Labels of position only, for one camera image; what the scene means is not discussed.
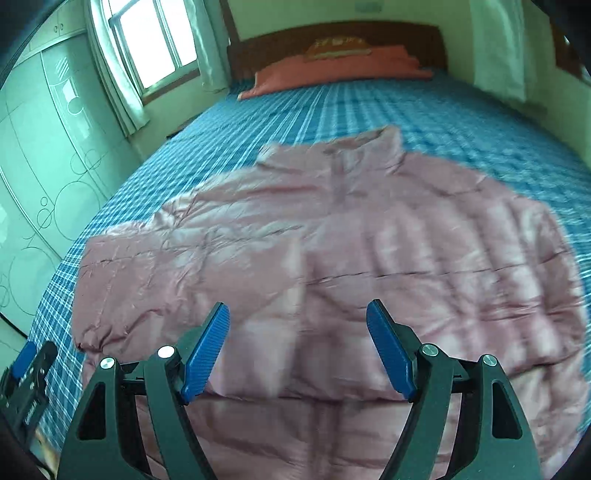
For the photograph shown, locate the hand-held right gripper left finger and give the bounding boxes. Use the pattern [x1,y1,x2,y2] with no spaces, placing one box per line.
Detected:
[55,302,232,480]

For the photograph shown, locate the white framed window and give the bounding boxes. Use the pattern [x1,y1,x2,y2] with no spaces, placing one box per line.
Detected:
[99,0,200,104]

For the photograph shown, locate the short pale window curtain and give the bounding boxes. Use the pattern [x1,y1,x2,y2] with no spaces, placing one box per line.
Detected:
[190,0,232,93]

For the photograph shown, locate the pale curtain beside headboard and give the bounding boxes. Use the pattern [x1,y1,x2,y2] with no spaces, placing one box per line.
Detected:
[468,0,550,116]

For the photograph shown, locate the blue plaid bed sheet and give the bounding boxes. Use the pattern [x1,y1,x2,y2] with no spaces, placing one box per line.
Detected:
[28,74,591,467]

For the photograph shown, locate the brown wood framed window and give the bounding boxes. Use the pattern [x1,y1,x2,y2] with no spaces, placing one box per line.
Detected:
[549,25,591,80]

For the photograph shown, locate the pink puffer jacket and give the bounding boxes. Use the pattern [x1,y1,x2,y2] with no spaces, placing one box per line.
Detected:
[74,126,587,480]

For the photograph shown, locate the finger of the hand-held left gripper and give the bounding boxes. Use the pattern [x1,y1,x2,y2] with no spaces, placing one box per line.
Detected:
[10,342,38,378]
[25,340,59,386]

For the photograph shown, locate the orange patterned pillow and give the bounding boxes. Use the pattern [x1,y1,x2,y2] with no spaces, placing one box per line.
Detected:
[302,37,375,63]

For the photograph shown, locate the glass door wardrobe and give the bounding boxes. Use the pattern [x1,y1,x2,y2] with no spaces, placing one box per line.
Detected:
[0,0,145,334]

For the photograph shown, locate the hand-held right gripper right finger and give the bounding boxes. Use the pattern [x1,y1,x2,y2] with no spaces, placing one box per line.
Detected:
[366,299,546,480]

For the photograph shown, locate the dark wooden headboard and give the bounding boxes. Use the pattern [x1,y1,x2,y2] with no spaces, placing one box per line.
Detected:
[226,21,448,85]

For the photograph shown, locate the long pale window curtain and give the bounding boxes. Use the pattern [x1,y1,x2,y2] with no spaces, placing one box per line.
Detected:
[88,0,151,137]

